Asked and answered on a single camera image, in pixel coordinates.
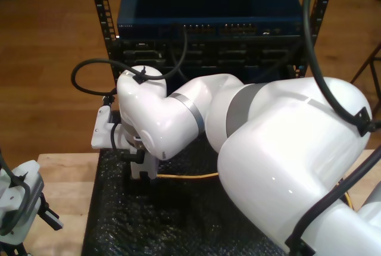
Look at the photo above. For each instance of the black rack server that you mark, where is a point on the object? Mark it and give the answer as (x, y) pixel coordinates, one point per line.
(208, 55)

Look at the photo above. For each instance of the black bubble wrap mat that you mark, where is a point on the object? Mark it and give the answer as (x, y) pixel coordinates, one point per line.
(149, 223)

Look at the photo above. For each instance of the dark wooden chair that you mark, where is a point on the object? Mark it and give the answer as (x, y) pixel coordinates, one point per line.
(364, 62)

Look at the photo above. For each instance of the blue network switch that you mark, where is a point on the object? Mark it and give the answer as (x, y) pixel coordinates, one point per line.
(208, 0)

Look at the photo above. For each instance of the black perforated rack post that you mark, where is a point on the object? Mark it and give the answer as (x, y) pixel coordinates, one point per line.
(101, 0)
(327, 6)

